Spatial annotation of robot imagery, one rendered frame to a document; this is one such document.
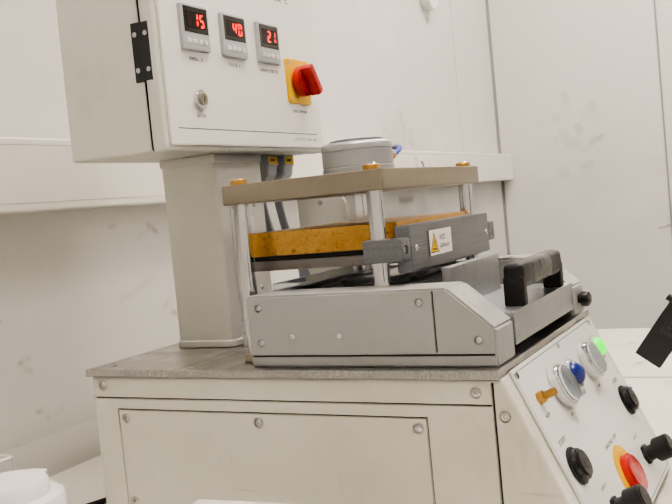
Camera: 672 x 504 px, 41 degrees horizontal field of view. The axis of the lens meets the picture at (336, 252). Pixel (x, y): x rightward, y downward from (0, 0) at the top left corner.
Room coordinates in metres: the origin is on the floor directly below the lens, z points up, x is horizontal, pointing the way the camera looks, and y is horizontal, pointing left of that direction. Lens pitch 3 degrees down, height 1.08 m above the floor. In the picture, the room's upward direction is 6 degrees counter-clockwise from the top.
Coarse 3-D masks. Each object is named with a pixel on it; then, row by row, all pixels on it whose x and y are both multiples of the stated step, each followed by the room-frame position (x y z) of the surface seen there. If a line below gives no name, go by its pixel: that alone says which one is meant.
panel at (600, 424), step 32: (544, 352) 0.85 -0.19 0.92; (576, 352) 0.92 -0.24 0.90; (544, 384) 0.80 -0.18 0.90; (608, 384) 0.95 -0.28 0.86; (544, 416) 0.76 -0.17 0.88; (576, 416) 0.82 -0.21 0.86; (608, 416) 0.90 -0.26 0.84; (640, 416) 0.98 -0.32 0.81; (608, 448) 0.85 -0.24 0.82; (576, 480) 0.75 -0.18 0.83; (608, 480) 0.80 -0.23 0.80
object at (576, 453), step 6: (576, 450) 0.76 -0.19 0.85; (582, 450) 0.76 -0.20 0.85; (576, 456) 0.75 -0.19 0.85; (582, 456) 0.76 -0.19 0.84; (576, 462) 0.75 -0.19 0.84; (582, 462) 0.75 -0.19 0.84; (588, 462) 0.76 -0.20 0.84; (576, 468) 0.75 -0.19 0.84; (582, 468) 0.75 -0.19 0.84; (588, 468) 0.75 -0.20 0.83; (582, 474) 0.75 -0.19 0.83; (588, 474) 0.75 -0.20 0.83
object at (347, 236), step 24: (360, 216) 0.96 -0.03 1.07; (408, 216) 1.03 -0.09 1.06; (432, 216) 0.93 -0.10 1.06; (264, 240) 0.92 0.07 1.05; (288, 240) 0.91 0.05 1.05; (312, 240) 0.89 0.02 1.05; (336, 240) 0.88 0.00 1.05; (360, 240) 0.87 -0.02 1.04; (264, 264) 0.92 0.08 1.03; (288, 264) 0.91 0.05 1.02; (312, 264) 0.90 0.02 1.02; (336, 264) 0.88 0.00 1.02; (360, 264) 0.87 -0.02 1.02
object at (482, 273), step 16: (480, 256) 0.96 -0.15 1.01; (496, 256) 0.98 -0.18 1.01; (448, 272) 0.86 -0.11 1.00; (464, 272) 0.89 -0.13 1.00; (480, 272) 0.93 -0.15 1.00; (496, 272) 0.98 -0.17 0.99; (480, 288) 0.93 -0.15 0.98; (496, 288) 0.97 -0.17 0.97; (528, 288) 0.96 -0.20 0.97; (544, 288) 0.95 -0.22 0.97; (560, 288) 0.94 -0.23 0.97; (496, 304) 0.85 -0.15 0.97; (528, 304) 0.83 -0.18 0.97; (544, 304) 0.88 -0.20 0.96; (560, 304) 0.93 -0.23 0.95; (512, 320) 0.79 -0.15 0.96; (528, 320) 0.83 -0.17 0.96; (544, 320) 0.87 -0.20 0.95; (528, 336) 0.82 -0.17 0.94
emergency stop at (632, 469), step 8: (624, 456) 0.85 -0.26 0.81; (632, 456) 0.86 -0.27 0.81; (624, 464) 0.84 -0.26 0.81; (632, 464) 0.85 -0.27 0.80; (640, 464) 0.87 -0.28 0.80; (624, 472) 0.84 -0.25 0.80; (632, 472) 0.84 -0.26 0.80; (640, 472) 0.85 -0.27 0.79; (632, 480) 0.84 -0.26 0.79; (640, 480) 0.84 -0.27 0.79
